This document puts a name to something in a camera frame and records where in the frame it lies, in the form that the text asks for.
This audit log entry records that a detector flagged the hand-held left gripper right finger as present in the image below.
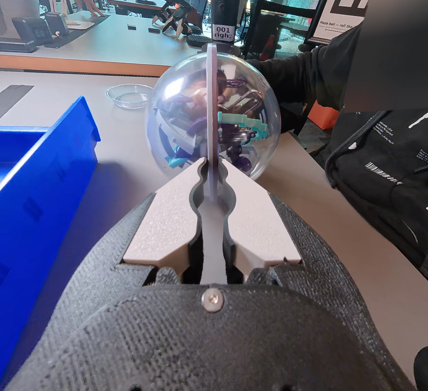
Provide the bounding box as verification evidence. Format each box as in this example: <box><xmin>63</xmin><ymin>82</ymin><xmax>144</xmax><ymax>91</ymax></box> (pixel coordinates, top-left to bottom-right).
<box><xmin>220</xmin><ymin>159</ymin><xmax>304</xmax><ymax>282</ymax></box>

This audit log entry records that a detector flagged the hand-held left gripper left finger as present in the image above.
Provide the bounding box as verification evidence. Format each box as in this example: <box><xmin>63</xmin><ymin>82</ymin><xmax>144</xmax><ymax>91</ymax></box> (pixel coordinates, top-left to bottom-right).
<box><xmin>121</xmin><ymin>158</ymin><xmax>207</xmax><ymax>282</ymax></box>

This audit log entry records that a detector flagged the clear plastic maze ball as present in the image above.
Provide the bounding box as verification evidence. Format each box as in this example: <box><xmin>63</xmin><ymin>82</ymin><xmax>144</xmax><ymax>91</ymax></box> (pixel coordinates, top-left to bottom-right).
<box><xmin>144</xmin><ymin>43</ymin><xmax>281</xmax><ymax>199</ymax></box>

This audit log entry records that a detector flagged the black oval wrist rest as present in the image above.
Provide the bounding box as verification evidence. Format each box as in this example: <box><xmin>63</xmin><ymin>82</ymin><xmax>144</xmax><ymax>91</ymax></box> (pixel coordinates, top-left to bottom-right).
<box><xmin>187</xmin><ymin>34</ymin><xmax>213</xmax><ymax>48</ymax></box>

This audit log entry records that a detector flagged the black and tan gripper tool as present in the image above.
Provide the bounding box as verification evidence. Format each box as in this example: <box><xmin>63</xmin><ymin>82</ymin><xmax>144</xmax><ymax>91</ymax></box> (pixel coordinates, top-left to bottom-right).
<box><xmin>151</xmin><ymin>0</ymin><xmax>194</xmax><ymax>38</ymax></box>

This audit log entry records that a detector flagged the black mesh office chair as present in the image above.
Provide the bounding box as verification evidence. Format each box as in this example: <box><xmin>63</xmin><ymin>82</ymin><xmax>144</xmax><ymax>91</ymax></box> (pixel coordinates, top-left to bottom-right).
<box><xmin>242</xmin><ymin>0</ymin><xmax>321</xmax><ymax>60</ymax></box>

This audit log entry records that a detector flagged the orange traffic cone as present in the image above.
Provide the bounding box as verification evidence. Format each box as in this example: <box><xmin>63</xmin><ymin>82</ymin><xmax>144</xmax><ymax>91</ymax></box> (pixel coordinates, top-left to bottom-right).
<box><xmin>260</xmin><ymin>34</ymin><xmax>281</xmax><ymax>61</ymax></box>

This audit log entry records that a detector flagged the framed black-white marker sign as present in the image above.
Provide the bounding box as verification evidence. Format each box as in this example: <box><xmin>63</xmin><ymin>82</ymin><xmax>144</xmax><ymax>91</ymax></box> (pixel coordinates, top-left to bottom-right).
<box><xmin>306</xmin><ymin>0</ymin><xmax>372</xmax><ymax>47</ymax></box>

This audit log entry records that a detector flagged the orange-edged grey desk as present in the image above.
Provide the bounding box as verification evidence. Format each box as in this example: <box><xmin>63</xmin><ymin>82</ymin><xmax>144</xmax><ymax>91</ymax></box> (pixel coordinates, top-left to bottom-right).
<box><xmin>0</xmin><ymin>13</ymin><xmax>214</xmax><ymax>77</ymax></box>

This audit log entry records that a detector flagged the blue plastic bin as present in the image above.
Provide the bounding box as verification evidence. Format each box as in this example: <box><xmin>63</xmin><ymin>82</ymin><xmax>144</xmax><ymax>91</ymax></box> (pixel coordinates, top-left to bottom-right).
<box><xmin>0</xmin><ymin>96</ymin><xmax>101</xmax><ymax>375</ymax></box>

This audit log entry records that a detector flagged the orange plastic bin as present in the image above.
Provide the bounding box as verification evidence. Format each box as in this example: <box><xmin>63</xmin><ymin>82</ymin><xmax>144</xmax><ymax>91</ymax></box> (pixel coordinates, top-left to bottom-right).
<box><xmin>308</xmin><ymin>100</ymin><xmax>341</xmax><ymax>129</ymax></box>

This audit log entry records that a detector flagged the black desk mat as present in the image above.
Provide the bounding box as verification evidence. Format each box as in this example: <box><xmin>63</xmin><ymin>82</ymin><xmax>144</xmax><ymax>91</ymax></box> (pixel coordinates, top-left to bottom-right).
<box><xmin>45</xmin><ymin>14</ymin><xmax>111</xmax><ymax>48</ymax></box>

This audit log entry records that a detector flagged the small black speaker box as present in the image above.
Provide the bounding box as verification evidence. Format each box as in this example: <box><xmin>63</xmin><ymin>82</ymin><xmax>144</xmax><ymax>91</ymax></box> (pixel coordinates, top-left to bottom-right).
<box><xmin>44</xmin><ymin>13</ymin><xmax>70</xmax><ymax>36</ymax></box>

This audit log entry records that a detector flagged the black power station box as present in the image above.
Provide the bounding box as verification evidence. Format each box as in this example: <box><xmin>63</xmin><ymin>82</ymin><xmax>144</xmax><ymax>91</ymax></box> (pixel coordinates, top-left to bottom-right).
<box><xmin>12</xmin><ymin>18</ymin><xmax>54</xmax><ymax>45</ymax></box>

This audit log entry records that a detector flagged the long black bar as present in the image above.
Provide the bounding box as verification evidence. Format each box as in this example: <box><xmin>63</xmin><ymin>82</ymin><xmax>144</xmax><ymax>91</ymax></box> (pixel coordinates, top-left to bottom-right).
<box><xmin>0</xmin><ymin>38</ymin><xmax>37</xmax><ymax>53</ymax></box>

